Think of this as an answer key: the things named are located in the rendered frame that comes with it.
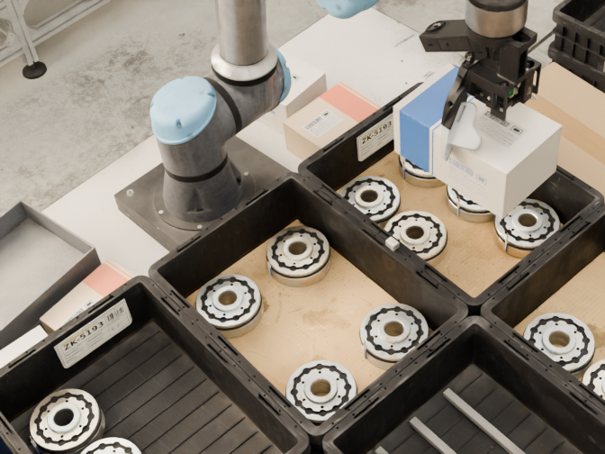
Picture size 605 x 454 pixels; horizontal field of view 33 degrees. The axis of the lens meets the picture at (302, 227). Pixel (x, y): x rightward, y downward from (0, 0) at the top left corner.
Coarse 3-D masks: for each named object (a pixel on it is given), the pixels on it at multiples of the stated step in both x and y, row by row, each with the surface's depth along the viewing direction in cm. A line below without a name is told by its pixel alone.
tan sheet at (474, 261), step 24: (384, 168) 177; (408, 192) 172; (432, 192) 172; (456, 216) 168; (456, 240) 165; (480, 240) 164; (456, 264) 162; (480, 264) 161; (504, 264) 161; (480, 288) 158
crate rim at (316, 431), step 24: (264, 192) 162; (312, 192) 161; (192, 240) 157; (168, 264) 155; (408, 264) 150; (168, 288) 151; (432, 288) 146; (192, 312) 148; (216, 336) 144; (432, 336) 141; (240, 360) 141; (408, 360) 139; (264, 384) 138; (384, 384) 137; (288, 408) 136; (312, 432) 133
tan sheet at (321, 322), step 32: (256, 256) 166; (288, 288) 161; (320, 288) 161; (352, 288) 160; (288, 320) 157; (320, 320) 157; (352, 320) 156; (256, 352) 154; (288, 352) 153; (320, 352) 153; (352, 352) 152
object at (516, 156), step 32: (448, 64) 147; (416, 96) 143; (416, 128) 141; (480, 128) 138; (512, 128) 137; (544, 128) 137; (416, 160) 146; (448, 160) 140; (480, 160) 135; (512, 160) 133; (544, 160) 139; (480, 192) 139; (512, 192) 137
